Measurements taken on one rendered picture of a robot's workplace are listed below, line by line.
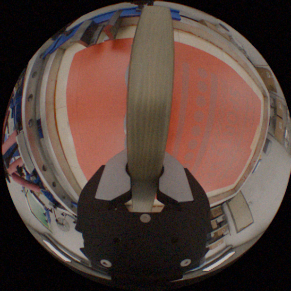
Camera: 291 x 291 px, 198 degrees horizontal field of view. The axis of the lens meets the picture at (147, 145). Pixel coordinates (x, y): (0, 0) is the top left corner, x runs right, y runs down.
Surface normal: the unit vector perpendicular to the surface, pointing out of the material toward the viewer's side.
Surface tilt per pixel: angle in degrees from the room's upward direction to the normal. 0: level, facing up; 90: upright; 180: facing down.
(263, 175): 90
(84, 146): 0
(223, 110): 0
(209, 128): 0
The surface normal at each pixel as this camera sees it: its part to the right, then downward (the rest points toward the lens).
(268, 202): -1.00, -0.04
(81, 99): 0.02, 0.47
